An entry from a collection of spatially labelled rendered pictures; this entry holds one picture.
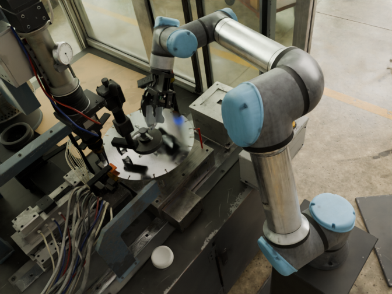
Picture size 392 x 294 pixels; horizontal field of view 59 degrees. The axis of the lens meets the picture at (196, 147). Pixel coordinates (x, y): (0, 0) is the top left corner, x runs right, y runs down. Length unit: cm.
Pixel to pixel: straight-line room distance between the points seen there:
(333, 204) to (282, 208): 21
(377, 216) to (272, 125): 154
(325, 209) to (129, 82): 118
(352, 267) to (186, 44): 80
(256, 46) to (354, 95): 200
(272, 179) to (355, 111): 195
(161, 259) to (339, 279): 53
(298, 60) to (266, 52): 11
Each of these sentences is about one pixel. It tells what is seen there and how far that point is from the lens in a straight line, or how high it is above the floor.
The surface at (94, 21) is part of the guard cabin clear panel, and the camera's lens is 204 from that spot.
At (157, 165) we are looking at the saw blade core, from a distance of 112.
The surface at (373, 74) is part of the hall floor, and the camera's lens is 303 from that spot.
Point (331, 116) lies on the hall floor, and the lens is 261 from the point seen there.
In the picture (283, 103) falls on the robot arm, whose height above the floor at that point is 134.
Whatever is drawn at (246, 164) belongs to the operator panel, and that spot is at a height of 87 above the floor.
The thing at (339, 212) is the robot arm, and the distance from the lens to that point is 98.
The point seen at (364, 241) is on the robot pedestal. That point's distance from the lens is 122.
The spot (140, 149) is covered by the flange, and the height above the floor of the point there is 96.
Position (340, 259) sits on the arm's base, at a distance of 113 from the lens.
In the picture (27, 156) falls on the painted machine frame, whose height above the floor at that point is 104.
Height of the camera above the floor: 180
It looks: 49 degrees down
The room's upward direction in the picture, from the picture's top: 11 degrees counter-clockwise
